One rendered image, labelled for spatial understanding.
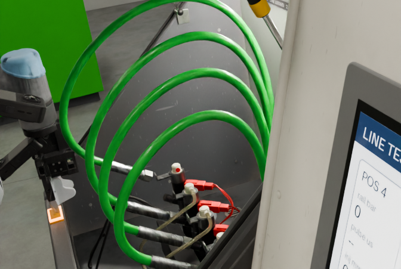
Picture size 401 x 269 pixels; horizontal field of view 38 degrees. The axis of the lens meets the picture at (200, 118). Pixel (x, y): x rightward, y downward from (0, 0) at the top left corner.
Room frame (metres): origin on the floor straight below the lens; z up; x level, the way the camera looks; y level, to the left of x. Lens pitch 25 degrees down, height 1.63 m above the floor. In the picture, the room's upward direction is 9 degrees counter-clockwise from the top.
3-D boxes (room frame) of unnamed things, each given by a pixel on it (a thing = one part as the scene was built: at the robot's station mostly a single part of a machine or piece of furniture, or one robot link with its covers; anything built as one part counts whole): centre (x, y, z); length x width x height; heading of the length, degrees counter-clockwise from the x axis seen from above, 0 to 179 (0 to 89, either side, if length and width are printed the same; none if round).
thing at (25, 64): (1.09, 0.33, 1.27); 0.09 x 0.08 x 0.11; 78
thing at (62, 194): (1.07, 0.32, 1.01); 0.06 x 0.03 x 0.09; 105
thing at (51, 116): (1.09, 0.33, 1.19); 0.08 x 0.08 x 0.05
